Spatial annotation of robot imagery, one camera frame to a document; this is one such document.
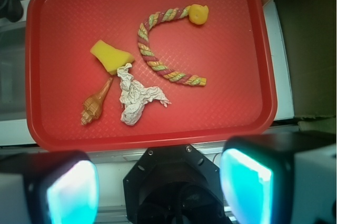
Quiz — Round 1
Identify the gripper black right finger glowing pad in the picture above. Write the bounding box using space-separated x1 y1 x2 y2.
220 131 336 223

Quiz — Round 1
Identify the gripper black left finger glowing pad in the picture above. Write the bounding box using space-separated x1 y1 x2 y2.
1 150 100 223

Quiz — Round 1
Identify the crumpled white paper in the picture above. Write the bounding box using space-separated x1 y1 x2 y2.
117 63 171 126

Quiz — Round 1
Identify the golden spiral seashell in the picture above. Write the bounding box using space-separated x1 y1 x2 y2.
81 77 113 126

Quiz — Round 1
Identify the red plastic tray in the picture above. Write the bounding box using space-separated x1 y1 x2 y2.
25 0 277 151

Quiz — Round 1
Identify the yellow sponge piece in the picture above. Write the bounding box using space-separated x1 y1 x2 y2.
90 40 135 75

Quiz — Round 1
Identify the brown cardboard box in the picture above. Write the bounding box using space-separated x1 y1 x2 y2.
274 0 336 134

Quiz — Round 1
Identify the black knob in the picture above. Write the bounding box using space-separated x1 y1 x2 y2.
0 0 24 23

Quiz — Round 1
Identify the black octagonal mount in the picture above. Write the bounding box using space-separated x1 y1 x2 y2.
123 145 231 223

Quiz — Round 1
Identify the multicolour twisted rope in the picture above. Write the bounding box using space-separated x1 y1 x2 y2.
137 5 207 87

